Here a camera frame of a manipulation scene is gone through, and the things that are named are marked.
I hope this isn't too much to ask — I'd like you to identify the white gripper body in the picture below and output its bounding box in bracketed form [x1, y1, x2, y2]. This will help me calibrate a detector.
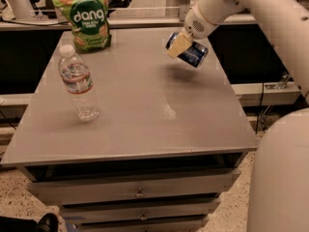
[183, 5, 226, 40]

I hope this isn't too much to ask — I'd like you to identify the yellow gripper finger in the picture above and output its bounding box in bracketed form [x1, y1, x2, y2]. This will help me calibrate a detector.
[167, 32, 193, 58]

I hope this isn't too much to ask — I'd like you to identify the blue pepsi can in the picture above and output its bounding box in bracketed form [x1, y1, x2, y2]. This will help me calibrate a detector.
[178, 42, 209, 68]

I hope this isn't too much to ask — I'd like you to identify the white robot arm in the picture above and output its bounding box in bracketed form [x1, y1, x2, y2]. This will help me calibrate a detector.
[168, 0, 309, 232]

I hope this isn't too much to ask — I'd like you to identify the grey drawer cabinet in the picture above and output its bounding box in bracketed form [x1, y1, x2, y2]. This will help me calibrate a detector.
[0, 26, 261, 232]

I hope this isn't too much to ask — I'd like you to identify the green dang chips bag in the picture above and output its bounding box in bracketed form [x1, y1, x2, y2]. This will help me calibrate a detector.
[52, 0, 111, 51]

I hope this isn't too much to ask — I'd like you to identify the clear plastic water bottle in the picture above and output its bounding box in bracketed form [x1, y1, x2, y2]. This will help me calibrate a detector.
[58, 44, 99, 122]

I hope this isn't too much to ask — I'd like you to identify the bottom grey drawer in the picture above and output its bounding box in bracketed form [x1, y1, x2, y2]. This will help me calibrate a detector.
[78, 216, 209, 232]

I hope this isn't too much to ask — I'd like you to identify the grey drawer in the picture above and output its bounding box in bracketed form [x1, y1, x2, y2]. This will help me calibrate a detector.
[78, 216, 209, 232]
[28, 168, 240, 206]
[60, 197, 220, 224]

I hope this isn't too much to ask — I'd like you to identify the top grey drawer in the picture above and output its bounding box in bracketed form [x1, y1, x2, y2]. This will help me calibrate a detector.
[28, 168, 240, 206]

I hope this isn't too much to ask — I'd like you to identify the middle grey drawer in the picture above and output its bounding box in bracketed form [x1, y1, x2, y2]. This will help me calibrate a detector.
[60, 197, 220, 224]

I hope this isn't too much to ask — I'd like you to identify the grey metal rail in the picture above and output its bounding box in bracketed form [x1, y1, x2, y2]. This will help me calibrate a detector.
[0, 13, 259, 32]

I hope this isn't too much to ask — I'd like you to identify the black cable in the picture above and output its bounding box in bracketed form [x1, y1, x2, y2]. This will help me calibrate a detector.
[254, 82, 266, 135]

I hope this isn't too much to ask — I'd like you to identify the white post base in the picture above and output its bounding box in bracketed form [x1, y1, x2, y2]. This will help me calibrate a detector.
[6, 0, 36, 20]

